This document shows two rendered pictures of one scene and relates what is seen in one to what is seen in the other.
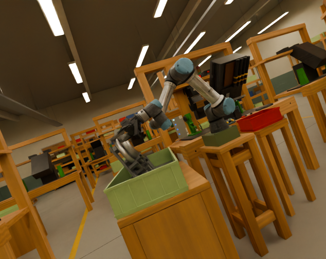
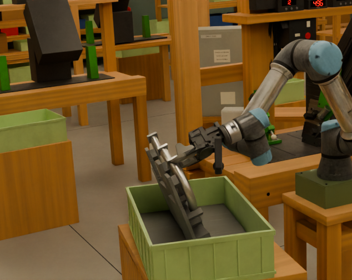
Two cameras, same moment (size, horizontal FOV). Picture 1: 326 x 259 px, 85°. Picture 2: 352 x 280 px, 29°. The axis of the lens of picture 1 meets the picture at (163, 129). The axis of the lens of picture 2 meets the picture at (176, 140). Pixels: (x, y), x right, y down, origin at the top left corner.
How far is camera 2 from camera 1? 1.42 m
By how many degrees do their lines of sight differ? 16
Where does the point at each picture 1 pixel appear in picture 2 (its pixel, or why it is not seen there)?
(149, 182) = (221, 251)
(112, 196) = (160, 258)
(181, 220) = not seen: outside the picture
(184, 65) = (327, 58)
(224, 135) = (342, 191)
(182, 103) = (258, 55)
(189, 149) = (257, 188)
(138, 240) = not seen: outside the picture
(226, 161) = (331, 239)
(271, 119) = not seen: outside the picture
